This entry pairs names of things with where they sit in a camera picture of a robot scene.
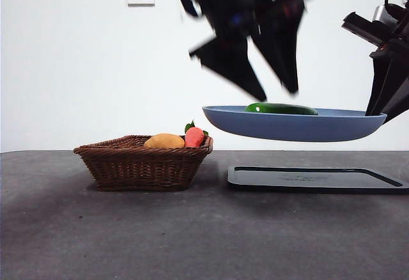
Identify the black flat tray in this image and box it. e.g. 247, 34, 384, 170
227, 166, 409, 195

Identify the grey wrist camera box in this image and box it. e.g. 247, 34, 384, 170
372, 4, 400, 24

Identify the blue round plate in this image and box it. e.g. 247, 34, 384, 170
201, 105, 388, 143

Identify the long green pepper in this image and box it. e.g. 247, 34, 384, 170
244, 102, 319, 116

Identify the orange carrot with green leaves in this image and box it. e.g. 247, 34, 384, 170
184, 120, 210, 148

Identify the brown wicker basket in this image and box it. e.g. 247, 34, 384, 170
73, 135, 213, 192

